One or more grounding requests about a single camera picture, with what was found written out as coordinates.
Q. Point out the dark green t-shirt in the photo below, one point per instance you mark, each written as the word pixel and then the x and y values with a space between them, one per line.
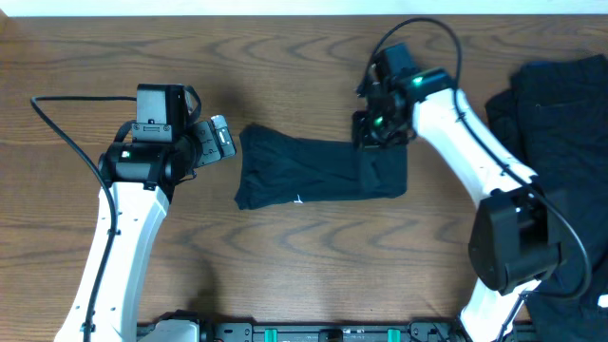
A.
pixel 277 168

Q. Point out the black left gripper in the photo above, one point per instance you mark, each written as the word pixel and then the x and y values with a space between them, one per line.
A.
pixel 212 151

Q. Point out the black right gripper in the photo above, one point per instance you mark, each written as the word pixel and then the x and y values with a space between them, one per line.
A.
pixel 362 138

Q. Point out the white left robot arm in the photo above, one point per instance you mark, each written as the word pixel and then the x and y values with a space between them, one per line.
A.
pixel 140 171

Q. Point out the pile of black clothes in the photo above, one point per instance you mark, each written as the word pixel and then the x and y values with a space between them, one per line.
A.
pixel 553 118

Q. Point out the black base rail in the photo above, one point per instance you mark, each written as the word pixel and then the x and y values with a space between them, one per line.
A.
pixel 246 329

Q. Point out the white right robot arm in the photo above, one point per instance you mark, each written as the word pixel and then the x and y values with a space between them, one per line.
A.
pixel 517 237

